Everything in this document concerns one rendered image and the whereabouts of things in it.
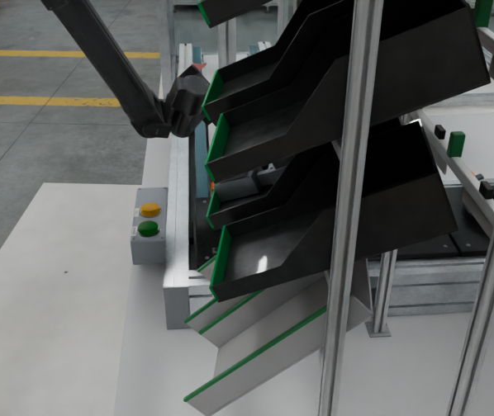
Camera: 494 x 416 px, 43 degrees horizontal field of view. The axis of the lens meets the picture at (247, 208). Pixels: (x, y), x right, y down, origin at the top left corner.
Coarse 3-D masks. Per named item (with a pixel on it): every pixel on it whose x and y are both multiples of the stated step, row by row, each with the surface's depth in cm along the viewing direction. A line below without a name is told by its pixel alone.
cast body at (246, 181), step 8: (256, 168) 88; (240, 176) 87; (248, 176) 87; (256, 176) 88; (264, 176) 88; (216, 184) 89; (224, 184) 88; (232, 184) 88; (240, 184) 87; (248, 184) 87; (256, 184) 87; (264, 184) 88; (216, 192) 89; (224, 192) 89; (232, 192) 89; (240, 192) 88; (248, 192) 88; (256, 192) 88; (224, 200) 90
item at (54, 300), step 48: (48, 192) 158; (96, 192) 158; (48, 240) 140; (96, 240) 140; (0, 288) 126; (48, 288) 126; (96, 288) 126; (0, 336) 114; (48, 336) 114; (96, 336) 114; (0, 384) 105; (48, 384) 105; (96, 384) 105
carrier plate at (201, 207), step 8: (200, 200) 134; (208, 200) 134; (200, 208) 131; (200, 216) 128; (200, 224) 126; (208, 224) 126; (200, 232) 123; (208, 232) 123; (216, 232) 123; (200, 240) 121; (208, 240) 121; (216, 240) 121; (200, 248) 119; (208, 248) 119; (200, 256) 117; (208, 256) 117; (200, 264) 114
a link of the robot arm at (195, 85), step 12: (180, 84) 121; (192, 84) 123; (204, 84) 124; (168, 96) 126; (180, 96) 122; (192, 96) 121; (204, 96) 122; (168, 108) 125; (180, 108) 125; (192, 108) 124; (168, 120) 125; (144, 132) 125; (156, 132) 125; (168, 132) 126
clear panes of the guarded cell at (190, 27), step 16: (176, 0) 230; (192, 0) 230; (176, 16) 233; (192, 16) 233; (240, 16) 235; (256, 16) 235; (272, 16) 236; (176, 32) 236; (192, 32) 236; (208, 32) 237; (240, 32) 238; (256, 32) 238; (272, 32) 239; (176, 48) 239; (192, 48) 240; (208, 48) 240; (240, 48) 241
